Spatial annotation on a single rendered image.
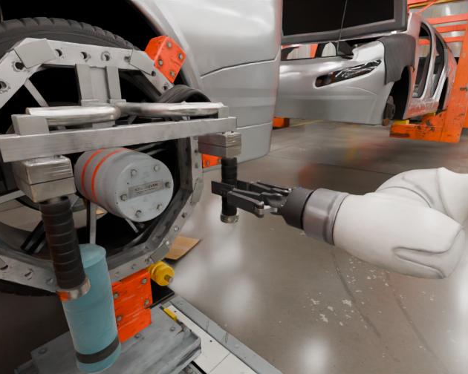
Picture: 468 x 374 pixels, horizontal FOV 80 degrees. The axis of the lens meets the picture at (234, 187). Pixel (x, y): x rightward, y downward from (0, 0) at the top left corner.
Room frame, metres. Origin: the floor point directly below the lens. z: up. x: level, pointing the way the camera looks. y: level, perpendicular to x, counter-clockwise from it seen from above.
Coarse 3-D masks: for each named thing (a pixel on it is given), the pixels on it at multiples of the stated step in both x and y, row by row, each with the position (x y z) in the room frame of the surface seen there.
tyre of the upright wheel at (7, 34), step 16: (0, 32) 0.57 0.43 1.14; (16, 32) 0.59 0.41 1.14; (32, 32) 0.61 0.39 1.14; (48, 32) 0.63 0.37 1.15; (64, 32) 0.65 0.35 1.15; (80, 32) 0.68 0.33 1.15; (96, 32) 0.70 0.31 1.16; (0, 48) 0.57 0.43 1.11; (128, 48) 0.75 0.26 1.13; (176, 192) 0.84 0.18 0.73; (144, 240) 0.74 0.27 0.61; (0, 288) 0.50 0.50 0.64; (16, 288) 0.51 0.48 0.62; (32, 288) 0.53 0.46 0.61
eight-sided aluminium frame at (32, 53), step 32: (0, 64) 0.50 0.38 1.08; (32, 64) 0.53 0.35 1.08; (64, 64) 0.57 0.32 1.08; (96, 64) 0.61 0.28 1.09; (128, 64) 0.66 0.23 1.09; (0, 96) 0.49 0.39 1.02; (192, 160) 0.79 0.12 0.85; (192, 192) 0.78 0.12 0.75; (160, 224) 0.74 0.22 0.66; (0, 256) 0.45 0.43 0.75; (128, 256) 0.66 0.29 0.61; (160, 256) 0.68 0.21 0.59
